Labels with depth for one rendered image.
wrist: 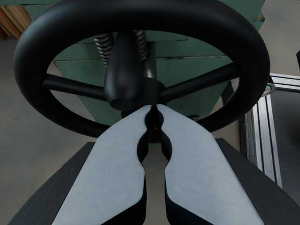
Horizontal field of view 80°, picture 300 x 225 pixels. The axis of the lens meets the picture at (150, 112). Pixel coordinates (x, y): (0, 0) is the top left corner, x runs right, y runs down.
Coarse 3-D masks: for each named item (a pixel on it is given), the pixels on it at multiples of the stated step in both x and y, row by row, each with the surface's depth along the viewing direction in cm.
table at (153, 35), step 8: (0, 0) 29; (8, 0) 29; (16, 0) 29; (24, 0) 29; (32, 0) 29; (40, 0) 29; (48, 0) 29; (112, 32) 24; (152, 32) 24; (160, 32) 24; (168, 32) 24; (88, 40) 25; (152, 40) 25; (160, 40) 25; (168, 40) 25; (176, 40) 25; (184, 40) 25
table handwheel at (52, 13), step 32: (64, 0) 12; (96, 0) 11; (128, 0) 11; (160, 0) 11; (192, 0) 12; (32, 32) 13; (64, 32) 13; (96, 32) 13; (192, 32) 13; (224, 32) 13; (256, 32) 14; (32, 64) 15; (256, 64) 16; (32, 96) 20; (96, 96) 21; (160, 96) 22; (256, 96) 20; (96, 128) 31
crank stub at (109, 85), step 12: (120, 36) 12; (132, 36) 13; (120, 48) 12; (132, 48) 12; (108, 60) 12; (120, 60) 11; (132, 60) 11; (108, 72) 11; (120, 72) 10; (132, 72) 11; (108, 84) 10; (120, 84) 10; (132, 84) 10; (108, 96) 10; (120, 96) 10; (132, 96) 10; (120, 108) 11; (132, 108) 11
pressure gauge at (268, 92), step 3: (270, 75) 41; (270, 78) 40; (270, 81) 40; (267, 84) 39; (270, 84) 39; (273, 84) 40; (267, 87) 41; (270, 87) 41; (273, 87) 41; (267, 90) 42; (270, 90) 42; (273, 90) 41; (264, 93) 43; (267, 93) 43; (270, 93) 43; (261, 96) 44; (264, 96) 44
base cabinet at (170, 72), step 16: (64, 64) 42; (80, 64) 42; (96, 64) 43; (160, 64) 43; (176, 64) 43; (192, 64) 43; (208, 64) 43; (224, 64) 43; (80, 80) 48; (96, 80) 48; (160, 80) 48; (176, 80) 48; (80, 96) 55; (192, 96) 55; (208, 96) 56; (96, 112) 65; (112, 112) 64; (192, 112) 65; (208, 112) 65; (160, 144) 99
